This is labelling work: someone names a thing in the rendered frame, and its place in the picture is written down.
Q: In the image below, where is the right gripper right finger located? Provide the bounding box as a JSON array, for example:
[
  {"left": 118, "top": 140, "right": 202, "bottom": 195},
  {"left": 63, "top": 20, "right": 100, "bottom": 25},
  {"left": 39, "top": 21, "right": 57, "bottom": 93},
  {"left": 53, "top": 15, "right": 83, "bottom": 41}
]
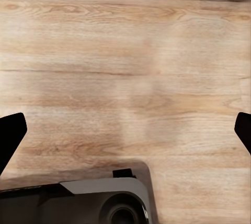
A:
[{"left": 234, "top": 112, "right": 251, "bottom": 154}]

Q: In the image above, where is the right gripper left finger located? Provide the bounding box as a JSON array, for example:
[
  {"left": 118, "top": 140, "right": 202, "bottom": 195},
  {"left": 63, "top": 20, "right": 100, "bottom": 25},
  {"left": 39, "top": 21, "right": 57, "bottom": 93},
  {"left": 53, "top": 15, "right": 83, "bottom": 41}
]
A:
[{"left": 0, "top": 112, "right": 27, "bottom": 175}]

